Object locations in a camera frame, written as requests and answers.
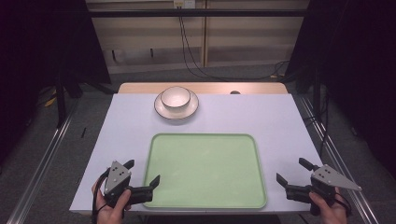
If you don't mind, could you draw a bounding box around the black metal stand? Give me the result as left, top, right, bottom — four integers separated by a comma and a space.
53, 71, 69, 128
312, 59, 322, 120

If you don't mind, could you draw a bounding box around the white wall socket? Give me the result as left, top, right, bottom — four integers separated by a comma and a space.
173, 0, 197, 9

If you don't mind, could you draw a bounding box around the pale lavender table cover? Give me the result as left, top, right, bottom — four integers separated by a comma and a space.
68, 92, 323, 217

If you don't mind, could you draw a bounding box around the white bowl with dark rim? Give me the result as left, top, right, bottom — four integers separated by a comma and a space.
160, 86, 191, 110

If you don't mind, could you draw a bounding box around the black wall cable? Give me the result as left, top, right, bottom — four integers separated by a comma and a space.
177, 6, 290, 82

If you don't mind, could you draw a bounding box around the person's right hand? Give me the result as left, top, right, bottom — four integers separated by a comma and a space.
308, 186, 348, 224

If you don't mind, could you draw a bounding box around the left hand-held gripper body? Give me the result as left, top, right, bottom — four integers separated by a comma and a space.
103, 160, 154, 208

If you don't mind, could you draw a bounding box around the pale green tray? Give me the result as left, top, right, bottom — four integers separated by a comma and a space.
143, 133, 268, 210

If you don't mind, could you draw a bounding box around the yellow floor tape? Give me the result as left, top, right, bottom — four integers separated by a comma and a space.
44, 90, 59, 108

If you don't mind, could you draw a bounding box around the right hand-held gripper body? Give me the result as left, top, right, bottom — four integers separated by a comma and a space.
285, 163, 363, 207

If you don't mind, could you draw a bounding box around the dark curtain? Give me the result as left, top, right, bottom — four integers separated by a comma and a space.
0, 0, 112, 166
284, 0, 396, 180

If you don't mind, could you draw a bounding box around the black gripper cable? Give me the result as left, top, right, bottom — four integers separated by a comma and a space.
91, 168, 110, 224
333, 197, 353, 217

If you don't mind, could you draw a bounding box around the black horizontal frame bar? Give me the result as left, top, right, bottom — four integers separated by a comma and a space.
87, 8, 308, 19

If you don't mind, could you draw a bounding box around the wooden wall post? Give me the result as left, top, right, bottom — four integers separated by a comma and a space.
201, 0, 209, 68

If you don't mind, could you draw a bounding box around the person's left hand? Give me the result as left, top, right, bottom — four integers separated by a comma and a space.
91, 181, 133, 224

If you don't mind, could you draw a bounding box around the white plate with dark rim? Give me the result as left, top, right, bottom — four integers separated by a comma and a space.
153, 89, 200, 121

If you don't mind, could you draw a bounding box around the aluminium floor rail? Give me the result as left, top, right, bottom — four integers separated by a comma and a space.
298, 94, 380, 224
6, 99, 80, 224

